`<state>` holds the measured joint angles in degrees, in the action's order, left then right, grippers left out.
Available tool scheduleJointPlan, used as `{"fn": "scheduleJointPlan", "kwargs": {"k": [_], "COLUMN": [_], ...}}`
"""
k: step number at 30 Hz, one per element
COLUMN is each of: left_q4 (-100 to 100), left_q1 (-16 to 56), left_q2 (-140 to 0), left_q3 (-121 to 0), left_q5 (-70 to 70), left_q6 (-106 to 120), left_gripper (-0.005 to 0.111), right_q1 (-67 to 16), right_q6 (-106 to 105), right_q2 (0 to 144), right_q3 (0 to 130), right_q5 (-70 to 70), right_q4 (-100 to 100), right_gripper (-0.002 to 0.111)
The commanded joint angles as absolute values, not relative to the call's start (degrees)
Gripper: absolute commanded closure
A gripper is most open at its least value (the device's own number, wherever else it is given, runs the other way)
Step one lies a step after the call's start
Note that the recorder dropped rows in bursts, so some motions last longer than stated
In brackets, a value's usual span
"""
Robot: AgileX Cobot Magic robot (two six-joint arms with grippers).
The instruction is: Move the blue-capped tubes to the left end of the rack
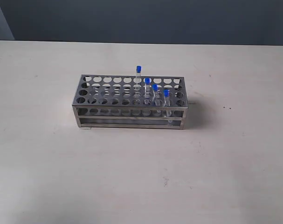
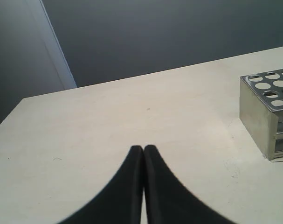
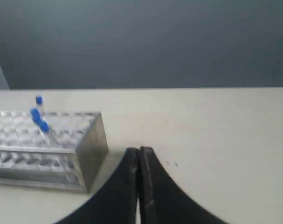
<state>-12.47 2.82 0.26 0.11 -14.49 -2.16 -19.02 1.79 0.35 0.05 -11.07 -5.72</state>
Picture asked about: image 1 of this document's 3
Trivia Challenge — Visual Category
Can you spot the stainless steel test tube rack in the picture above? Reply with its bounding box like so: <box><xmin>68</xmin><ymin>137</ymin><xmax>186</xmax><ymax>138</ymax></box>
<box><xmin>72</xmin><ymin>75</ymin><xmax>188</xmax><ymax>129</ymax></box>

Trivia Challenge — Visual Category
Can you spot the blue capped tube front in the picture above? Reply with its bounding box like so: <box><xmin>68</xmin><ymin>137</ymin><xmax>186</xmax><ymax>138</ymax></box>
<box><xmin>164</xmin><ymin>89</ymin><xmax>172</xmax><ymax>117</ymax></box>

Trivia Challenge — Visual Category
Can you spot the blue capped tube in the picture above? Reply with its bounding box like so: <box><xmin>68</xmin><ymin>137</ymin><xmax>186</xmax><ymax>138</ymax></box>
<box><xmin>144</xmin><ymin>77</ymin><xmax>150</xmax><ymax>105</ymax></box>
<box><xmin>152</xmin><ymin>84</ymin><xmax>161</xmax><ymax>107</ymax></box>
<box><xmin>164</xmin><ymin>89</ymin><xmax>172</xmax><ymax>117</ymax></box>
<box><xmin>133</xmin><ymin>65</ymin><xmax>142</xmax><ymax>99</ymax></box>

